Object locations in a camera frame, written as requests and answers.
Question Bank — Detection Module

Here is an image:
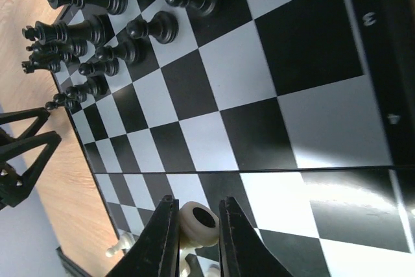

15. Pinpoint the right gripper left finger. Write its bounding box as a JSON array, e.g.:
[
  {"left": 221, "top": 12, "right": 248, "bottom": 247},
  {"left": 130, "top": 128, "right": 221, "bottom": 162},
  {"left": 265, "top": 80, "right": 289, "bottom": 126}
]
[{"left": 107, "top": 195, "right": 180, "bottom": 277}]

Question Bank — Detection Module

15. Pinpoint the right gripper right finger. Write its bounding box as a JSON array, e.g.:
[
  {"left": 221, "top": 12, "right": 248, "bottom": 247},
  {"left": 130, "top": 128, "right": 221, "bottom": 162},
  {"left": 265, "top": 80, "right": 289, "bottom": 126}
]
[{"left": 219, "top": 197, "right": 292, "bottom": 276}]

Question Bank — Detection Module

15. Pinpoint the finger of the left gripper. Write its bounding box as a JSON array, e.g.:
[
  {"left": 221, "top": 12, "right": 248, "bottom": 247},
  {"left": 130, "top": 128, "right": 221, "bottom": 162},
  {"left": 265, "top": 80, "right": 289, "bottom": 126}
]
[
  {"left": 1, "top": 107, "right": 50, "bottom": 138},
  {"left": 1, "top": 130, "right": 61, "bottom": 208}
]

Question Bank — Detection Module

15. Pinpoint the black grey chess board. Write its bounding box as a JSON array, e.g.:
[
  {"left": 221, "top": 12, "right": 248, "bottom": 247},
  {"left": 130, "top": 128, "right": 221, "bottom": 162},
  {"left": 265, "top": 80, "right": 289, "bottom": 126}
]
[{"left": 70, "top": 0, "right": 414, "bottom": 276}]

